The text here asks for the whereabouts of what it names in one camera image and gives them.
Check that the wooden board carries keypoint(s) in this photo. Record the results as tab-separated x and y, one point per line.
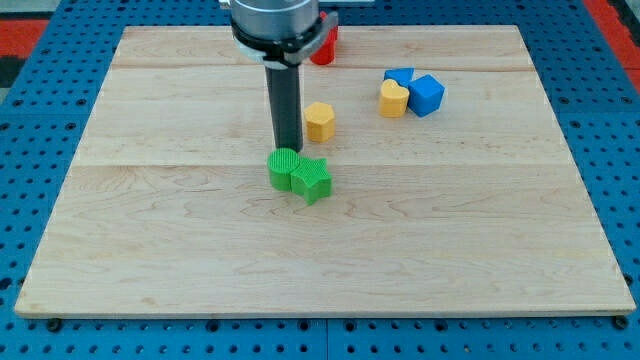
475	210

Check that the yellow heart block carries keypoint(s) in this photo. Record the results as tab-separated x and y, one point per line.
393	99

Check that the green cylinder block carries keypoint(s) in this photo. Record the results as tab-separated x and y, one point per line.
281	163

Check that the green star block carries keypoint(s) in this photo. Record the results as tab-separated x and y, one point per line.
311	180

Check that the blue cube block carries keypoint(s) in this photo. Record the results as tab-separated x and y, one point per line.
426	94

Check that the red block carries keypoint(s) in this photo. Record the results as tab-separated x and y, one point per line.
326	53

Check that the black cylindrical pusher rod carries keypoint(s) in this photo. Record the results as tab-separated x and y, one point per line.
285	107

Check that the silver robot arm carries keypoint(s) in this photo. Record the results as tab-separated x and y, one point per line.
281	35

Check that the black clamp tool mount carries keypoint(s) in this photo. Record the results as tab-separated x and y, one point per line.
289	52

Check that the yellow hexagon block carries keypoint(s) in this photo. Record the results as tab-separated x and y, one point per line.
320	122

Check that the blue triangle block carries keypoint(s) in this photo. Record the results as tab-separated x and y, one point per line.
402	76

